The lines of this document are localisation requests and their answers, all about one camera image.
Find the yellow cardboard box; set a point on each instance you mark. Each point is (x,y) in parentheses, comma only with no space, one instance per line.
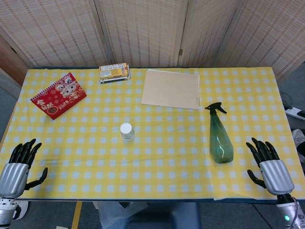
(114,70)

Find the woven folding screen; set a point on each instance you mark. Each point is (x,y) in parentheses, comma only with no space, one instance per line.
(143,31)

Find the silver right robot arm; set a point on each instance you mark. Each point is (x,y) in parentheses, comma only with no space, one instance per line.
(288,212)

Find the grey white shoe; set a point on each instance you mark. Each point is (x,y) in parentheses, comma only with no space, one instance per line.
(299,138)

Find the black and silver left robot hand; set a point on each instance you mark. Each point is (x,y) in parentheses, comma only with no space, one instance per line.
(13,174)

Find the red 2026 desk calendar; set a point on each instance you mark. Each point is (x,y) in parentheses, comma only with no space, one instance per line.
(58,96)

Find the green spray bottle black trigger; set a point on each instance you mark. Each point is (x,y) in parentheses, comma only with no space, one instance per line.
(220,140)

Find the beige spiral notebook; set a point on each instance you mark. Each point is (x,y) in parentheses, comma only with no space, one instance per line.
(170,89)

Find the black book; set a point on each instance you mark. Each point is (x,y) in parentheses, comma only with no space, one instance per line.
(114,80)

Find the white power strip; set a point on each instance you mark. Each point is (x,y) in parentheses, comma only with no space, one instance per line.
(296,112)

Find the brass screen hinge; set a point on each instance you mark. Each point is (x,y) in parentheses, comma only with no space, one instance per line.
(180,52)

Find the yellow white checkered tablecloth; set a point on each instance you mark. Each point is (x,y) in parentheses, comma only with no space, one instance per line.
(152,152)

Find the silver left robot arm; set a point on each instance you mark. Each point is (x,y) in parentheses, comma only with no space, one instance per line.
(6,210)

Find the white paper cup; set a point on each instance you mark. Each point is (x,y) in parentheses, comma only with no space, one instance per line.
(127,131)

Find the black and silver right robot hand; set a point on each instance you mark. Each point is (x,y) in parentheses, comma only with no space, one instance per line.
(277,174)

